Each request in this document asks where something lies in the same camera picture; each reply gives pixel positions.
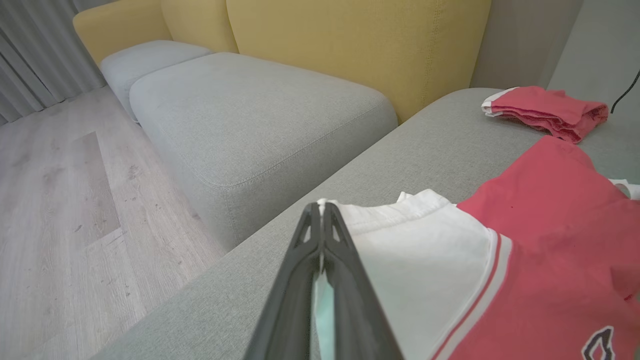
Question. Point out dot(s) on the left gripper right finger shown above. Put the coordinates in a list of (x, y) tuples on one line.
[(355, 315)]

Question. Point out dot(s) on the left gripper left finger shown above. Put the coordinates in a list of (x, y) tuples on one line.
[(290, 310)]

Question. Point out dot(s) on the red shirt white sleeves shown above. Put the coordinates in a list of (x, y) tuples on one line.
[(550, 240)]

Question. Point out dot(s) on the red garment white trim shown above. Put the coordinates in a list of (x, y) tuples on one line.
[(545, 107)]

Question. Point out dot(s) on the grey sofa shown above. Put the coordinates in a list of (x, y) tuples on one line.
[(440, 150)]

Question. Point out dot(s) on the wide yellow sofa back cushion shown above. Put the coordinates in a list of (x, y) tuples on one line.
[(360, 45)]

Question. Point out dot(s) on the small grey sofa seat cushion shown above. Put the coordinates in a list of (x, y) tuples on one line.
[(145, 60)]

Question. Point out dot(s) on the narrow yellow sofa back cushion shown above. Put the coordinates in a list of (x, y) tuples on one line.
[(200, 22)]

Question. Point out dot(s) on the grey-beige sofa back cushion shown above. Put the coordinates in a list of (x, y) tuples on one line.
[(525, 40)]

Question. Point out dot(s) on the yellow sofa armrest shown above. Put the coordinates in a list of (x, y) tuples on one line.
[(120, 30)]

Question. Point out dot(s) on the grey curtain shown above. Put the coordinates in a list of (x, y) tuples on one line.
[(35, 55)]

